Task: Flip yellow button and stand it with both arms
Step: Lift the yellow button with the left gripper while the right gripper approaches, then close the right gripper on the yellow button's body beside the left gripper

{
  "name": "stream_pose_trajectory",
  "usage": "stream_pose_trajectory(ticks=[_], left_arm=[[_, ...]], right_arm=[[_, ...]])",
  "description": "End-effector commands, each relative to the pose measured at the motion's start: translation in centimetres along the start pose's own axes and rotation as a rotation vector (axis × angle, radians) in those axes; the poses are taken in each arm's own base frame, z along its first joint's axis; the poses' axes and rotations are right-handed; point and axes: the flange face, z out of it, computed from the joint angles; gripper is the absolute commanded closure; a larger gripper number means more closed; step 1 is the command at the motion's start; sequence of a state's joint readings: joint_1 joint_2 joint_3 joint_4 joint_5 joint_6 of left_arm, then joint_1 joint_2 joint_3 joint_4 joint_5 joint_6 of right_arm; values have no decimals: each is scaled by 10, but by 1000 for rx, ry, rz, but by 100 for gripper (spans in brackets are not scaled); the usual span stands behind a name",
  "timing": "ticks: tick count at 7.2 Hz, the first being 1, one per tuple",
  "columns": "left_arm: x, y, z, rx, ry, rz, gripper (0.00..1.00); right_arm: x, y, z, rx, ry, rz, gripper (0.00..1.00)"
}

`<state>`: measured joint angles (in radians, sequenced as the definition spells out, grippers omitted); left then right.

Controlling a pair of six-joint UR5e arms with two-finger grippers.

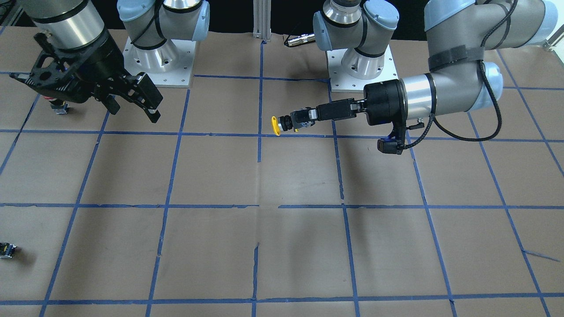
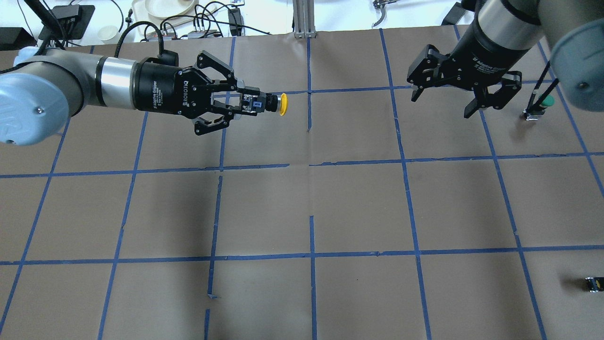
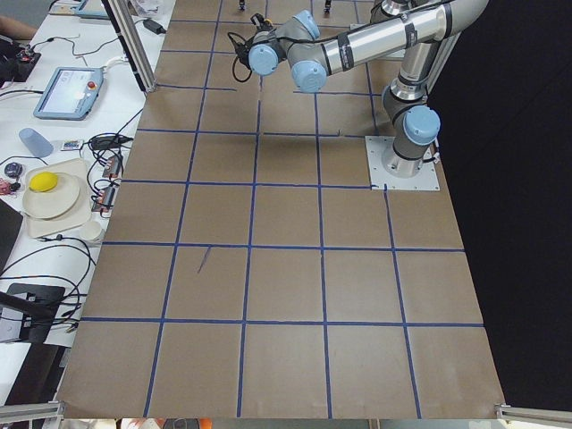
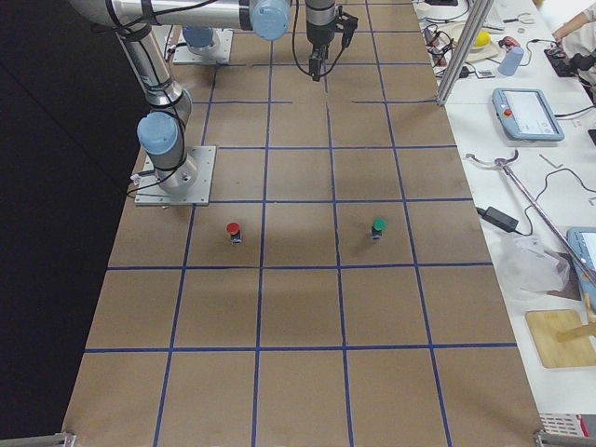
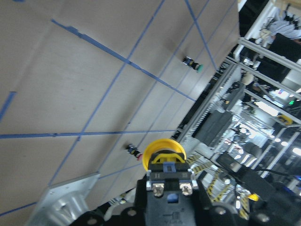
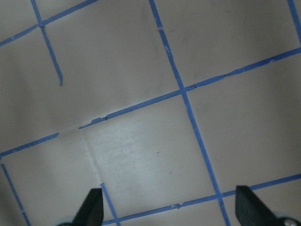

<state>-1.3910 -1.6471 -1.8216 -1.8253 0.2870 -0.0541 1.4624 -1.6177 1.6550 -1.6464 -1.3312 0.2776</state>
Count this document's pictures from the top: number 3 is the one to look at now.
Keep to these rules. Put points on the blue plastic cup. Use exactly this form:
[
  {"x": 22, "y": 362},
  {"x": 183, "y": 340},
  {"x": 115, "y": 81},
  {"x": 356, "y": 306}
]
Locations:
[{"x": 36, "y": 143}]

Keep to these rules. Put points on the black power adapter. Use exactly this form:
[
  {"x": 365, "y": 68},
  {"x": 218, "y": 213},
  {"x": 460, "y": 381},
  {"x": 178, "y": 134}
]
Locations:
[{"x": 154, "y": 26}]

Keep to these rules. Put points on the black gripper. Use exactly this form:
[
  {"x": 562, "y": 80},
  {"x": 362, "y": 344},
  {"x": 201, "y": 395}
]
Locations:
[{"x": 241, "y": 51}]

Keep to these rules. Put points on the beige tray with plates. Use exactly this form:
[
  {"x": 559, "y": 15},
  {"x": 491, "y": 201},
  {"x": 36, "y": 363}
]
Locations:
[{"x": 64, "y": 207}]

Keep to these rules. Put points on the yellow lemon toy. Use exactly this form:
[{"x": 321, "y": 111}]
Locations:
[{"x": 43, "y": 182}]

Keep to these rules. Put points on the far blue teach pendant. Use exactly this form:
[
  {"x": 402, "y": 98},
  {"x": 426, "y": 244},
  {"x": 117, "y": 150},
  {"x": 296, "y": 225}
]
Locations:
[{"x": 90, "y": 9}]

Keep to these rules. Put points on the near blue teach pendant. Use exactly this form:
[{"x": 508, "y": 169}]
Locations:
[{"x": 70, "y": 94}]

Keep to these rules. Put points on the blue teach pendant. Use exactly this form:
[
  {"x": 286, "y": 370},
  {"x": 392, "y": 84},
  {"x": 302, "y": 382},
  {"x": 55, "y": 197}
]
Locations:
[
  {"x": 90, "y": 9},
  {"x": 70, "y": 94}
]

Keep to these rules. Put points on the aluminium frame post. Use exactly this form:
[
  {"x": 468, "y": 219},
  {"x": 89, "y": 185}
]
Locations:
[{"x": 125, "y": 30}]

